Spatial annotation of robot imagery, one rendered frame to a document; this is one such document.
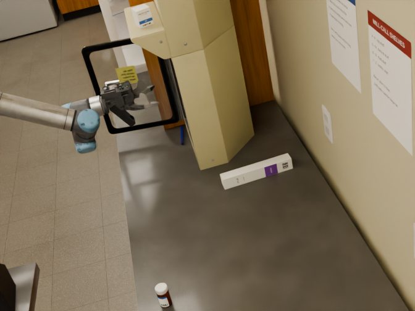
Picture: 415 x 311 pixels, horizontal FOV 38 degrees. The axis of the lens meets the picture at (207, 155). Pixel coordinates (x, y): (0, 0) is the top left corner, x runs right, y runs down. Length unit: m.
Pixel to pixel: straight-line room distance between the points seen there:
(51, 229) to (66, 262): 0.36
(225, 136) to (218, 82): 0.21
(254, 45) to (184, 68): 0.51
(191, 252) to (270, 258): 0.26
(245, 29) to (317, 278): 1.11
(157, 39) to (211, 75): 0.23
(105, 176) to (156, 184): 1.91
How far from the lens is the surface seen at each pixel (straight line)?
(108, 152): 4.42
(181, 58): 2.06
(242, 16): 2.45
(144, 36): 2.01
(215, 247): 1.93
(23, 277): 2.10
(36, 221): 4.01
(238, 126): 2.30
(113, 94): 2.23
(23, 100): 2.10
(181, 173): 2.29
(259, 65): 2.54
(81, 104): 2.24
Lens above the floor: 2.23
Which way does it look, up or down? 33 degrees down
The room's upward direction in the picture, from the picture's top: 14 degrees counter-clockwise
